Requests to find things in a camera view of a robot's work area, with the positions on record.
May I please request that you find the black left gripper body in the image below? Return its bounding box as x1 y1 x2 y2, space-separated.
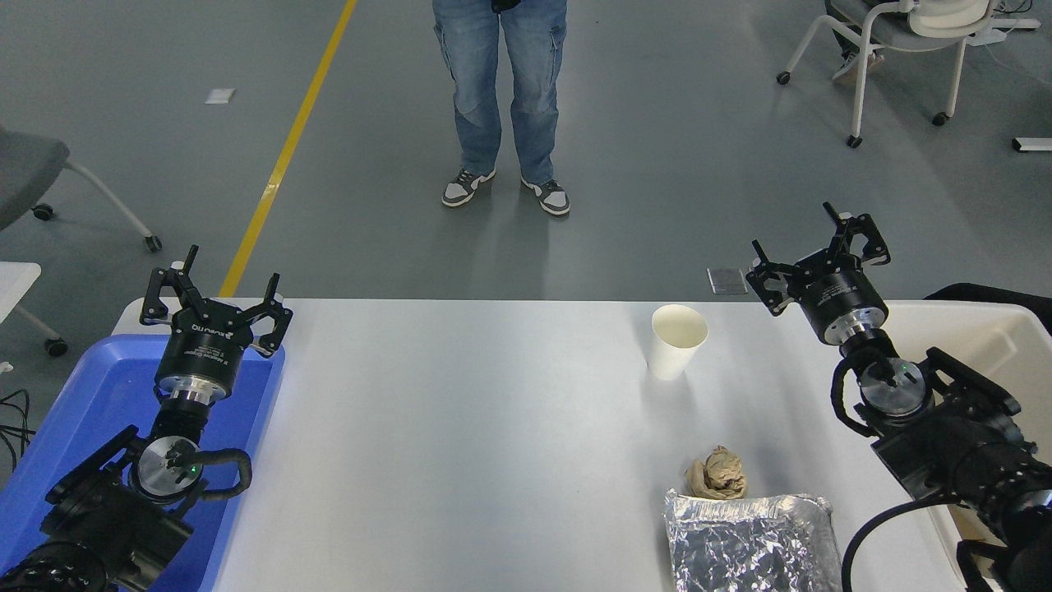
155 300 251 394

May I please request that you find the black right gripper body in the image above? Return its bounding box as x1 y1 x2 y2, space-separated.
787 260 891 343

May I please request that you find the white paper cup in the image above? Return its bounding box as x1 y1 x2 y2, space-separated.
647 304 709 382

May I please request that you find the blue plastic tray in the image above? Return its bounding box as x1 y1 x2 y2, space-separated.
0 333 286 592

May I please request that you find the large pale plastic bin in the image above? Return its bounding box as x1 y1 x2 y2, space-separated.
871 300 1052 592

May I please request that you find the white side table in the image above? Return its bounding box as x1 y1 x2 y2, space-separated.
0 261 69 357

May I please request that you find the seated person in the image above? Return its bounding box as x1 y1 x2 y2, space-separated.
824 0 888 83

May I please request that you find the crumpled tan paper ball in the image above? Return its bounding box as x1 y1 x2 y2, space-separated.
685 446 749 501

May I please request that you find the grey office chair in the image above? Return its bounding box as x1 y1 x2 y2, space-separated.
0 125 163 252

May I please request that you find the white wheeled chair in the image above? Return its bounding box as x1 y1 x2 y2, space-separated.
777 0 1040 149

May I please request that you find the silver foil tray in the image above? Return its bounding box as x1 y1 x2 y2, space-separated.
664 488 850 592

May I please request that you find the black cables bundle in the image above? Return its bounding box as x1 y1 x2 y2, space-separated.
0 388 35 474

